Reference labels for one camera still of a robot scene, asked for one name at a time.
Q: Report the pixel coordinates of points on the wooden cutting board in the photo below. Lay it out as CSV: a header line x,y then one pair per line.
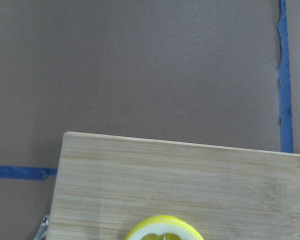
x,y
105,185

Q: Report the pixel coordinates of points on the metal board handle loop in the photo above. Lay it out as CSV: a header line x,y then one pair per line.
x,y
43,228

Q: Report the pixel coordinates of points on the yellow lemon slice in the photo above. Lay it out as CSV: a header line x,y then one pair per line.
x,y
163,227

